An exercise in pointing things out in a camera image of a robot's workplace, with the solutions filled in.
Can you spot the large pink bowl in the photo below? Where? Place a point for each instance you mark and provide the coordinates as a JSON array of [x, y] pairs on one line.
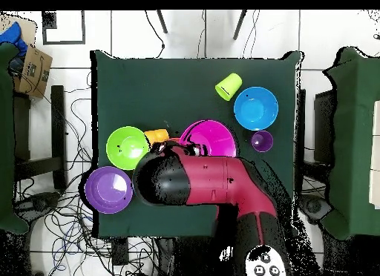
[[216, 139]]

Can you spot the orange cup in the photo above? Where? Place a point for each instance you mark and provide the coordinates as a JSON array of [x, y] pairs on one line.
[[157, 135]]

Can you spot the green cup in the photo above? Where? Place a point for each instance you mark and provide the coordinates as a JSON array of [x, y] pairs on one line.
[[229, 86]]

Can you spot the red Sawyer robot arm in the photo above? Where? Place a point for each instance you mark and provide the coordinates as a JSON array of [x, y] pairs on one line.
[[213, 181]]

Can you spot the white box stack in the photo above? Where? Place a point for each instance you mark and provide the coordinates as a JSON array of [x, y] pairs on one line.
[[375, 154]]

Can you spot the large green bowl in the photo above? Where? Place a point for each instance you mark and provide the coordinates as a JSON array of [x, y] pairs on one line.
[[127, 148]]

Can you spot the purple cup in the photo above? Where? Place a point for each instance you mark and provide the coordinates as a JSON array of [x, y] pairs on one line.
[[261, 141]]

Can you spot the large blue bowl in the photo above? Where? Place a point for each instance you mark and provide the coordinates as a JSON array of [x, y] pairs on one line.
[[256, 108]]

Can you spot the dark green tablecloth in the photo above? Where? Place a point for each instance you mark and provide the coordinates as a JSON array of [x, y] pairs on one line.
[[133, 95]]

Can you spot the large purple bowl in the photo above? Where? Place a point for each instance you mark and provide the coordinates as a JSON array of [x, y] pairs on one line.
[[108, 190]]

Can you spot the black power strip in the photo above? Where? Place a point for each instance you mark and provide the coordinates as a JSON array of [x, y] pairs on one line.
[[120, 252]]

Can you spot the black tripod leg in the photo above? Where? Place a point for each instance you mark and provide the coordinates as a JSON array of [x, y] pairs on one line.
[[162, 22], [239, 25]]

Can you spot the black cabinet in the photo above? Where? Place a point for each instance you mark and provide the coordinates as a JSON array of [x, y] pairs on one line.
[[323, 124]]

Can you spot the neighbouring green covered table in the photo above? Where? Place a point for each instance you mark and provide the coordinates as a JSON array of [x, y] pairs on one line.
[[6, 139], [356, 139]]

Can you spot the cardboard box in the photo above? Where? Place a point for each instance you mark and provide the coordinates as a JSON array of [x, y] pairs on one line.
[[34, 71]]

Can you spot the blue cloth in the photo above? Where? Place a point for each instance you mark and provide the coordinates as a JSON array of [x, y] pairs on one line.
[[12, 35]]

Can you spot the black frame stand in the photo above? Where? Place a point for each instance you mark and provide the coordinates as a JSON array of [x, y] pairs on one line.
[[58, 124]]

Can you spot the grey pedestal foot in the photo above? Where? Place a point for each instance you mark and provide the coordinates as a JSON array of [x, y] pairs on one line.
[[38, 201], [314, 206]]

